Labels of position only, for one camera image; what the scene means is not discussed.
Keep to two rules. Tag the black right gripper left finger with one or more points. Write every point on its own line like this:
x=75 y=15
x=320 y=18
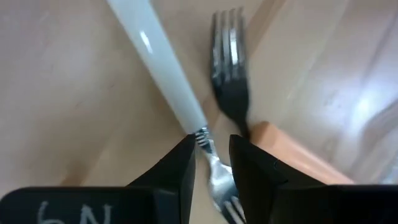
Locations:
x=168 y=186

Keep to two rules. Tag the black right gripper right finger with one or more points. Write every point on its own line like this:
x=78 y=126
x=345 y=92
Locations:
x=264 y=193

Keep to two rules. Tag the black fork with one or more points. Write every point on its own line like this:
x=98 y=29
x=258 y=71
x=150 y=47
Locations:
x=231 y=93

